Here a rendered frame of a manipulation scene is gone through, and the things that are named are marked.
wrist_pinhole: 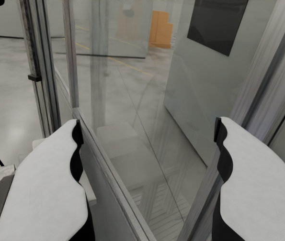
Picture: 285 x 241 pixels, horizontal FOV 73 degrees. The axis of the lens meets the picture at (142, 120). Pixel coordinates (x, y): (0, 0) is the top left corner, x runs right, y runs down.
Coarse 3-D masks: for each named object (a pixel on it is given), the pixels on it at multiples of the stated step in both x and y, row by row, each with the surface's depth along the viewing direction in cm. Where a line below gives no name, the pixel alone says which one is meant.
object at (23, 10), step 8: (24, 0) 68; (24, 8) 69; (24, 16) 70; (24, 24) 72; (32, 40) 75; (32, 48) 76; (32, 56) 78; (32, 64) 80; (32, 80) 82; (40, 80) 83
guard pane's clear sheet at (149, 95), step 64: (128, 0) 37; (192, 0) 24; (256, 0) 18; (64, 64) 107; (128, 64) 42; (192, 64) 26; (128, 128) 48; (192, 128) 28; (128, 192) 56; (192, 192) 31
